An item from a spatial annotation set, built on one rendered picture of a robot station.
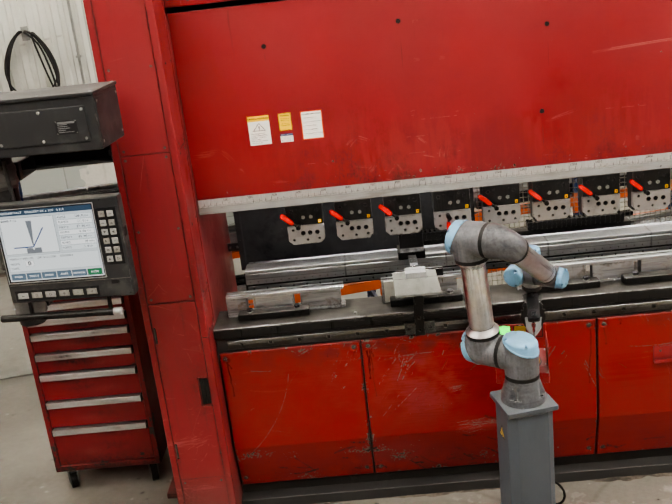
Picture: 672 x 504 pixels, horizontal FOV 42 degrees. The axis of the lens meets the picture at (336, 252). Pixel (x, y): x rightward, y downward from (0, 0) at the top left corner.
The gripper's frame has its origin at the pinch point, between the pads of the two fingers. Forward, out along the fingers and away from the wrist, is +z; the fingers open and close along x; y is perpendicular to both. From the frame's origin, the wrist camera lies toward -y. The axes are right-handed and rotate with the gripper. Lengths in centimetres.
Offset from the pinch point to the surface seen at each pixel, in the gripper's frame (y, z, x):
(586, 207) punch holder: 43, -33, -24
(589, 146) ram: 46, -58, -26
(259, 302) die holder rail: 22, -8, 112
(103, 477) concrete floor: 25, 85, 207
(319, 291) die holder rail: 26, -10, 87
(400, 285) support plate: 17, -15, 51
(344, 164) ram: 32, -63, 70
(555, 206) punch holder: 43, -35, -12
